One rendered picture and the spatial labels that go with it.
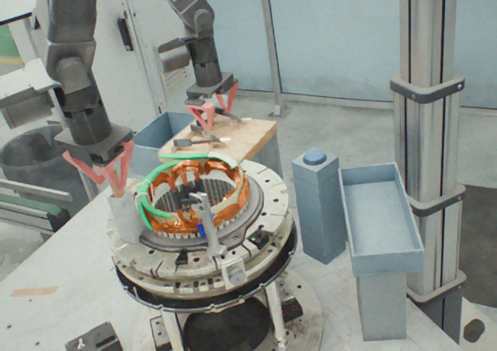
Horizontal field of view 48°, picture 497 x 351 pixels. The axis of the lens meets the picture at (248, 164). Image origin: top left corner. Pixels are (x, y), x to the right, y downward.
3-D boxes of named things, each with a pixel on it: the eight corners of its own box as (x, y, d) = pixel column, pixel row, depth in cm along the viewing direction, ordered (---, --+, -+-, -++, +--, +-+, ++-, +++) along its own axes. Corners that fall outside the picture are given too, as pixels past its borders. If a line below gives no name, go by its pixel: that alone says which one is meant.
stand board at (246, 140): (159, 161, 123) (157, 152, 122) (205, 120, 137) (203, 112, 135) (237, 175, 114) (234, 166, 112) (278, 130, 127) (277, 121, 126)
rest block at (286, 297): (276, 310, 111) (272, 290, 108) (265, 291, 116) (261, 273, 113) (295, 301, 112) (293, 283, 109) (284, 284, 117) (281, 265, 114)
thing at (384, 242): (422, 372, 99) (424, 250, 84) (360, 375, 100) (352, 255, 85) (397, 273, 120) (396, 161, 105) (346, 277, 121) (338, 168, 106)
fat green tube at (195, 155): (159, 163, 103) (157, 154, 102) (171, 152, 105) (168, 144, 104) (230, 172, 96) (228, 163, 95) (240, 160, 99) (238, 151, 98)
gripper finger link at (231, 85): (203, 121, 128) (195, 84, 123) (220, 106, 133) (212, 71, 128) (229, 124, 125) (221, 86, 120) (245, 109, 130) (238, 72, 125)
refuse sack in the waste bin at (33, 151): (8, 224, 263) (-23, 161, 244) (64, 178, 290) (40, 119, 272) (67, 239, 245) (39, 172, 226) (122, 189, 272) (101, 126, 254)
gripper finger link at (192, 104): (190, 133, 124) (181, 95, 119) (207, 118, 129) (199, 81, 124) (216, 137, 121) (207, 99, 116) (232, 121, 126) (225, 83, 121)
